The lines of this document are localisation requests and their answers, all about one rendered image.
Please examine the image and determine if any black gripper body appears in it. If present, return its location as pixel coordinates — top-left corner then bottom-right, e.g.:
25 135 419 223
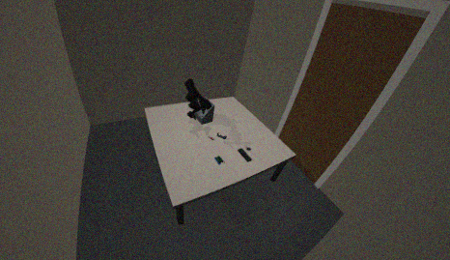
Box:
187 101 208 118

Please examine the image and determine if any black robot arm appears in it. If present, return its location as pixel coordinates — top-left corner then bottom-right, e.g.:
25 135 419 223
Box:
184 78 211 110

